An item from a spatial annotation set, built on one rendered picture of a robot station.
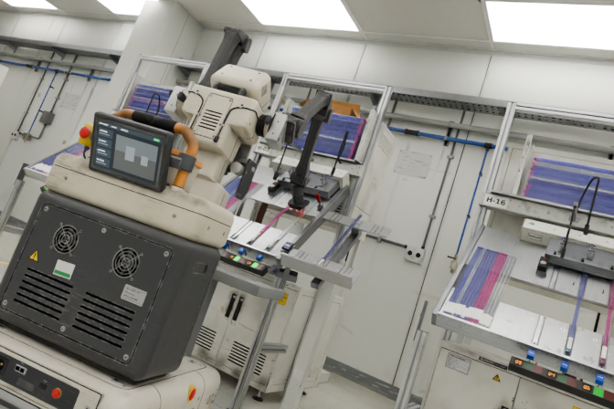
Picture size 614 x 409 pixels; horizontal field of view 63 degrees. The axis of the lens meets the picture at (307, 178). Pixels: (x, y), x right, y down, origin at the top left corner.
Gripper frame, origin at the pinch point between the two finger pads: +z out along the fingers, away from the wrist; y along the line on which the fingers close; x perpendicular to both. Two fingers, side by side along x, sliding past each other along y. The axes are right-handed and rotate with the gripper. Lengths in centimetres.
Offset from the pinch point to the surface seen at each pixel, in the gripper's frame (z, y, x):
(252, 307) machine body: 43, 14, 34
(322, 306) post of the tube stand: 15, -35, 38
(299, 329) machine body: 55, -10, 27
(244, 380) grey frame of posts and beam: 39, -13, 75
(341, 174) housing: -6.8, -5.6, -35.8
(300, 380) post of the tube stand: 38, -36, 63
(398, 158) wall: 67, 23, -184
